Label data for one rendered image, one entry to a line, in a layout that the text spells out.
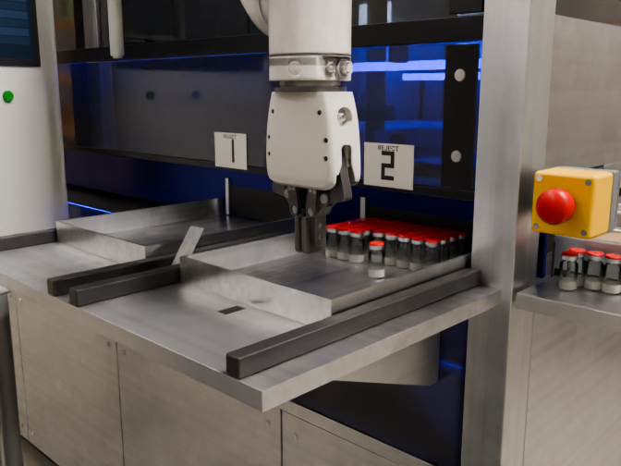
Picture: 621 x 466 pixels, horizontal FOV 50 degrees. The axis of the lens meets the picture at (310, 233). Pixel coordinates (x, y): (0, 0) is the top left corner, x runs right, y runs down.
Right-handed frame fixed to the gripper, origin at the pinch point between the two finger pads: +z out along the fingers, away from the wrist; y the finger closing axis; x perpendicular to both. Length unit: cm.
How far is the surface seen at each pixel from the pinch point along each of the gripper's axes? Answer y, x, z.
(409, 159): 3.5, -22.9, -6.0
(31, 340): 131, -23, 54
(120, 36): 65, -17, -25
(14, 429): 101, -5, 62
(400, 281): -5.8, -8.7, 6.1
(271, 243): 19.8, -12.5, 6.4
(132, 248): 31.3, 3.0, 6.3
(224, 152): 42.8, -22.9, -4.6
